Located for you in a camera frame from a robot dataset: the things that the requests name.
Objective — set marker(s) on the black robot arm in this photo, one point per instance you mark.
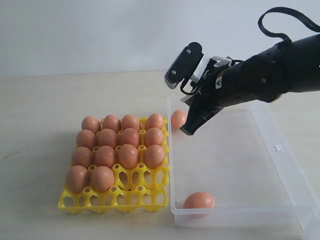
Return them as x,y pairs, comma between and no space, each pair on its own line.
292,67

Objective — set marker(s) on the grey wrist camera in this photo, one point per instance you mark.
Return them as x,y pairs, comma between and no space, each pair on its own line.
184,65

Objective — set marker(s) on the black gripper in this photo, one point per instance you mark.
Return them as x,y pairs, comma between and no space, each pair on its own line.
219,88

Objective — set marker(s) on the yellow plastic egg tray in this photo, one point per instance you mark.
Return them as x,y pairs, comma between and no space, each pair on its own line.
140,187

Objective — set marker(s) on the brown egg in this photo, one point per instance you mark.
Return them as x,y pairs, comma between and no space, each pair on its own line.
154,136
105,156
155,120
77,178
82,156
178,118
131,121
107,137
128,156
112,122
102,178
130,136
86,138
154,156
199,200
91,123

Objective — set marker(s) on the clear plastic bin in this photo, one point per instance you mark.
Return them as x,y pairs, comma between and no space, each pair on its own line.
241,158

